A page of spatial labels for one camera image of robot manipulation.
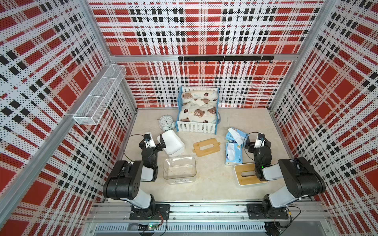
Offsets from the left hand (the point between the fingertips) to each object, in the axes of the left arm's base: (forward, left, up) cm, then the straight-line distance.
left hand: (156, 135), depth 90 cm
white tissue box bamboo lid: (-20, -55, -12) cm, 60 cm away
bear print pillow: (+33, -27, +3) cm, 43 cm away
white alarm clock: (+17, -3, -8) cm, 19 cm away
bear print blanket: (+22, -32, -4) cm, 40 cm away
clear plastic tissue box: (-18, -15, -12) cm, 26 cm away
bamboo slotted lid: (-6, -27, -13) cm, 31 cm away
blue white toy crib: (+11, -24, -6) cm, 27 cm away
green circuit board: (-46, -4, -10) cm, 47 cm away
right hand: (0, -64, -2) cm, 64 cm away
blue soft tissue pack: (-10, -48, -6) cm, 49 cm away
